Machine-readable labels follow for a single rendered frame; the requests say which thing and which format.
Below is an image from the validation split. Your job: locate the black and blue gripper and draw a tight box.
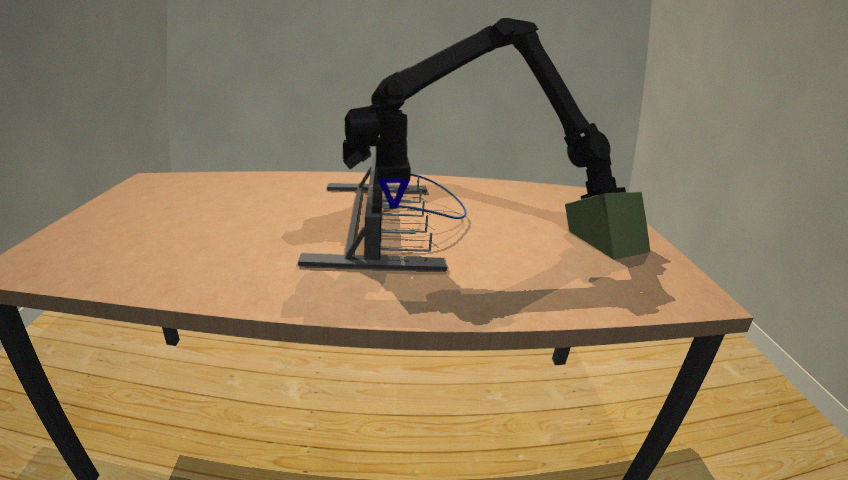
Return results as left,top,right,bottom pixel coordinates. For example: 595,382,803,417
377,139,411,208

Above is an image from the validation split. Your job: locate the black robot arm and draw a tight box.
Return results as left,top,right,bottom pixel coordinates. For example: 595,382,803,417
343,18,626,199

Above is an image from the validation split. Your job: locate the grey patch panel rack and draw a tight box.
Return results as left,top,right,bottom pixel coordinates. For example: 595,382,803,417
298,157,448,271

